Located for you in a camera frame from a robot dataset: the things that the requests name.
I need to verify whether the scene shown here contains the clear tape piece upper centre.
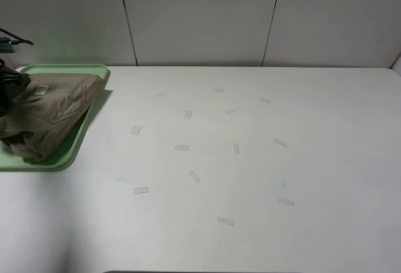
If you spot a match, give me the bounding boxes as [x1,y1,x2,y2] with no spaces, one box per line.
[184,110,192,120]

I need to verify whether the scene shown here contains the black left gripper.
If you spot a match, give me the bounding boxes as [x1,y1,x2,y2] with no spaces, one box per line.
[1,59,24,116]

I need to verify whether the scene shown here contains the clear tape piece back right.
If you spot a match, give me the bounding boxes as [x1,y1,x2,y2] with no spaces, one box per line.
[259,98,271,103]

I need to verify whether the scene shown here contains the clear tape piece upper right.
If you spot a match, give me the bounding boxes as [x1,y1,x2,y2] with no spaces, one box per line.
[226,108,237,115]

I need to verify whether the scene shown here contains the clear tape piece centre left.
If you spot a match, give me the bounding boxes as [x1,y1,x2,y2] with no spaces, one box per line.
[174,145,189,151]

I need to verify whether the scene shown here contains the green plastic tray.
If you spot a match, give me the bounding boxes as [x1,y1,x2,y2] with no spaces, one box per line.
[1,64,110,172]

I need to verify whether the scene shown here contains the clear tape piece centre front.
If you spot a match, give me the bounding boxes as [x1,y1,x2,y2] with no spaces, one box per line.
[188,171,201,183]

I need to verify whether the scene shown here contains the khaki shorts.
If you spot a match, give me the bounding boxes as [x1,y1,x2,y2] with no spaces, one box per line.
[1,73,106,163]

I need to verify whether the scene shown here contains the clear tape piece left front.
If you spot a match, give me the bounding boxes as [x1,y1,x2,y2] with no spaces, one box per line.
[133,187,148,195]

